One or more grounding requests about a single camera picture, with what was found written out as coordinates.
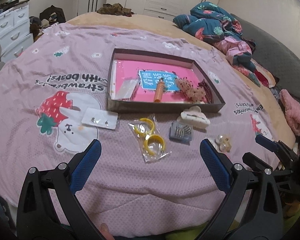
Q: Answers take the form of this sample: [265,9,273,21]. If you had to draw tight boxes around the white cloud hair claw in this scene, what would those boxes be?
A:
[177,106,211,129]

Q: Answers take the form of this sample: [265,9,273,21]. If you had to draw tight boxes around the clear earring card bag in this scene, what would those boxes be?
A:
[82,108,119,130]

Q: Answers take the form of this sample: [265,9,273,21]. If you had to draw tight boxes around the yellow hoop earrings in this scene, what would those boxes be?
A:
[128,114,171,164]

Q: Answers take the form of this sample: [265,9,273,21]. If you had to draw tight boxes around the person's left hand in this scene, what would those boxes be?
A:
[99,223,114,240]

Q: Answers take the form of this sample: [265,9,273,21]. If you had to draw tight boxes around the white drawer chest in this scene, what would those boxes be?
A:
[0,1,33,62]

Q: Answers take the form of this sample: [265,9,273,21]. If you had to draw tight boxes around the pink book with blue label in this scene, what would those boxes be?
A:
[110,59,203,103]

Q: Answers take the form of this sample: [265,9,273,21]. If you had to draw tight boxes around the brown shallow cardboard box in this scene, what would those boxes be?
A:
[107,48,225,113]

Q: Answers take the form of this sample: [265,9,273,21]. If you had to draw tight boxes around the orange spiral hair tie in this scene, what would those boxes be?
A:
[153,77,166,104]

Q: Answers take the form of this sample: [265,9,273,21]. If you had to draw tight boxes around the olive clothes pile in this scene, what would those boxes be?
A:
[97,3,134,17]

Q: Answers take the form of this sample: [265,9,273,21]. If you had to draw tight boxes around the red yellow pillow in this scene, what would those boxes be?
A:
[251,59,280,88]

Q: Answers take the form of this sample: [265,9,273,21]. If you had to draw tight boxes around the dark clothes pile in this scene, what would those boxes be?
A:
[29,5,66,41]

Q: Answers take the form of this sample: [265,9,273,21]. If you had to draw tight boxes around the pink fuzzy cloth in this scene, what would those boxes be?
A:
[280,89,300,136]

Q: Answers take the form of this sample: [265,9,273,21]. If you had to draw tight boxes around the teal floral crumpled duvet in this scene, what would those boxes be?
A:
[173,2,261,87]

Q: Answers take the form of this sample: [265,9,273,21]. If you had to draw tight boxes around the white packet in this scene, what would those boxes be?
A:
[115,79,140,101]

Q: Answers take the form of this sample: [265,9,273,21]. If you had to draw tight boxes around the person's right hand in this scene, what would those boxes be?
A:
[283,200,300,218]

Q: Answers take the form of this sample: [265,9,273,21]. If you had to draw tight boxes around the pink strawberry bear blanket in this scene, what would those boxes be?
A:
[0,24,279,238]

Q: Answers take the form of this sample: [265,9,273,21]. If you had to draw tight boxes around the blue hairpin card pack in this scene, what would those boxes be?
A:
[169,121,193,145]

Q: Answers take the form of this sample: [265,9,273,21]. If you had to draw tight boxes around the maroon hair claw clip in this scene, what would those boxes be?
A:
[198,80,213,103]

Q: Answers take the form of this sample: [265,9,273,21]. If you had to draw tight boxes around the grey padded headboard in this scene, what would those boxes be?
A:
[233,15,300,103]

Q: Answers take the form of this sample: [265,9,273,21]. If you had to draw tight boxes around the tan bed sheet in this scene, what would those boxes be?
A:
[68,12,295,146]

